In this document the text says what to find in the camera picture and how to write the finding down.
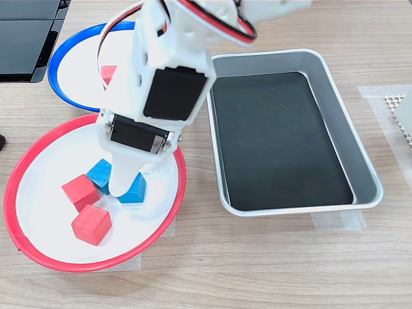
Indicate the small blue cube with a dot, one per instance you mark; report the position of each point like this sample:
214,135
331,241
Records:
136,191
98,175

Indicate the small red cube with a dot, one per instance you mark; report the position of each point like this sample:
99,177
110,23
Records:
91,225
107,74
80,193

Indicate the clear tape strip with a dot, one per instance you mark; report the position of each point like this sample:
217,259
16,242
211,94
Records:
170,230
338,222
135,262

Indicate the red-rimmed white plate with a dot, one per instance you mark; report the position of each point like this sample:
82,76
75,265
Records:
42,209

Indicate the blue-rimmed white plate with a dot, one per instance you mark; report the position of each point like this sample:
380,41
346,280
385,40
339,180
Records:
74,64

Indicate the black tray mat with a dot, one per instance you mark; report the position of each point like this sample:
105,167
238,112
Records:
280,141

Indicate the small black object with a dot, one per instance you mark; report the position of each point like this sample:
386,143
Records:
2,143

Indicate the black laptop computer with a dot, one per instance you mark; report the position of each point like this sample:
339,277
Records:
19,48

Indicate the steel baking tray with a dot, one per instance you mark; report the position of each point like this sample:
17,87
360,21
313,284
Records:
331,106

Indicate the pale perforated base plate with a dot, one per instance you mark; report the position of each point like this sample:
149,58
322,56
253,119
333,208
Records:
392,103

